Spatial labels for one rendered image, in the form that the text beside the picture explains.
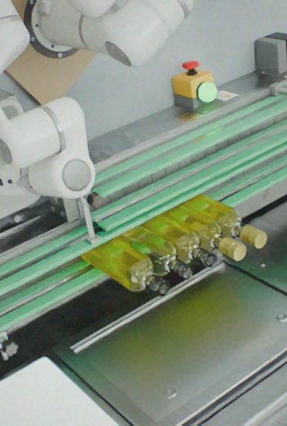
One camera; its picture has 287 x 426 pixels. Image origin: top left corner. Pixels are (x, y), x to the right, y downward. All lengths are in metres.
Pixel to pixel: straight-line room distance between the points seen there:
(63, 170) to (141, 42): 0.27
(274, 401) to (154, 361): 0.24
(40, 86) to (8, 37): 0.39
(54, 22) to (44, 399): 0.70
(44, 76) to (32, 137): 0.43
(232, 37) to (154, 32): 0.61
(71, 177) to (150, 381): 0.43
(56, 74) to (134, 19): 0.33
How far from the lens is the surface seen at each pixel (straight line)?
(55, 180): 1.06
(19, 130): 1.03
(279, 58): 1.79
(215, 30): 1.75
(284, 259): 1.63
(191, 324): 1.40
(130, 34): 1.18
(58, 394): 1.31
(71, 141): 1.07
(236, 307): 1.43
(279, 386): 1.26
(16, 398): 1.33
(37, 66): 1.45
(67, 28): 1.34
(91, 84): 1.55
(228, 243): 1.37
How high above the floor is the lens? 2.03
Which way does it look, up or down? 48 degrees down
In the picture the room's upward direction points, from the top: 117 degrees clockwise
